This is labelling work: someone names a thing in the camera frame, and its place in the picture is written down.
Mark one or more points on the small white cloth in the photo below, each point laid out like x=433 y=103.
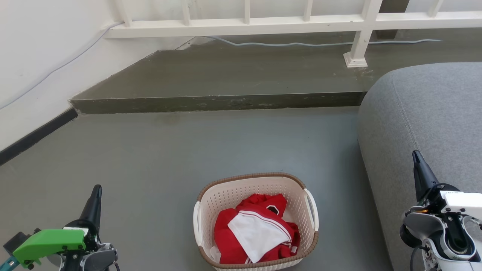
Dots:
x=215 y=255

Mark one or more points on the red and white jersey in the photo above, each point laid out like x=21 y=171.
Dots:
x=229 y=235

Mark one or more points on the cream perforated laundry basket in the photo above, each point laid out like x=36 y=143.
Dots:
x=229 y=194

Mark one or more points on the black baseboard strip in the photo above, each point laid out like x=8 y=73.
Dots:
x=37 y=133

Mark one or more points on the grey fabric sofa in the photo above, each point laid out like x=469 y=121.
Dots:
x=433 y=113

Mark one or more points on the white wooden railing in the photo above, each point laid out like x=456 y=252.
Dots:
x=226 y=27

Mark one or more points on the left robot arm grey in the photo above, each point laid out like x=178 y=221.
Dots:
x=98 y=259

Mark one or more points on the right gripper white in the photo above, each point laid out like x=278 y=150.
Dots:
x=465 y=205

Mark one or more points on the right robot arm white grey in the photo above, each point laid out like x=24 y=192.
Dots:
x=425 y=229

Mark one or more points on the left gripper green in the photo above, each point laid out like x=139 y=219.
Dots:
x=52 y=241

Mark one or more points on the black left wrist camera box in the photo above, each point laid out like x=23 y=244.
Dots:
x=17 y=241

